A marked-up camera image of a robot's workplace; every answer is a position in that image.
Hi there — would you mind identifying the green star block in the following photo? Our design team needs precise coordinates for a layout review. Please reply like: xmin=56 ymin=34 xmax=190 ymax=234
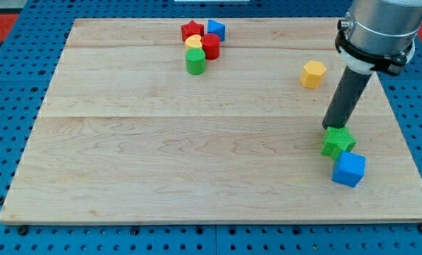
xmin=321 ymin=127 xmax=357 ymax=161

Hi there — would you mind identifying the red cylinder block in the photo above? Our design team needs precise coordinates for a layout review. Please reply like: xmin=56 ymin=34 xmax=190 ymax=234
xmin=200 ymin=33 xmax=220 ymax=60

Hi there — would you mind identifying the green cylinder block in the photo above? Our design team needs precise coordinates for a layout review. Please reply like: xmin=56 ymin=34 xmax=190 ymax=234
xmin=186 ymin=48 xmax=206 ymax=75

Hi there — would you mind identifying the light wooden board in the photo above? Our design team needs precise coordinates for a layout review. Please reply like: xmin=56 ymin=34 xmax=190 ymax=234
xmin=0 ymin=18 xmax=422 ymax=225

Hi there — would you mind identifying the yellow heart block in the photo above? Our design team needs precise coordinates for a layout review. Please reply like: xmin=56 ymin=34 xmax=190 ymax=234
xmin=184 ymin=34 xmax=203 ymax=51

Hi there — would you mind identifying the yellow hexagon block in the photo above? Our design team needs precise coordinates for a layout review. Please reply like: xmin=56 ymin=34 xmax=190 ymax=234
xmin=300 ymin=60 xmax=327 ymax=89

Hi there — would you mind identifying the blue triangle block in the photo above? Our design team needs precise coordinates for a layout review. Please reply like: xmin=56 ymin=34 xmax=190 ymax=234
xmin=207 ymin=19 xmax=226 ymax=42

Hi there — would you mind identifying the red star block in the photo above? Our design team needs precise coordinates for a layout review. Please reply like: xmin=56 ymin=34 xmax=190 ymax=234
xmin=181 ymin=21 xmax=205 ymax=42

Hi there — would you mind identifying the blue cube block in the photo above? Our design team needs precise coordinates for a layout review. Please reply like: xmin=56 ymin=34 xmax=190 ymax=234
xmin=331 ymin=151 xmax=366 ymax=188

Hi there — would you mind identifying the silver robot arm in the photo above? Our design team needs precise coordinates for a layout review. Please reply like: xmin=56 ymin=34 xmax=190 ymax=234
xmin=335 ymin=0 xmax=422 ymax=76

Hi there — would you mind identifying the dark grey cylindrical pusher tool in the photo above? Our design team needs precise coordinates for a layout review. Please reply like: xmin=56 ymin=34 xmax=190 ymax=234
xmin=322 ymin=67 xmax=371 ymax=130

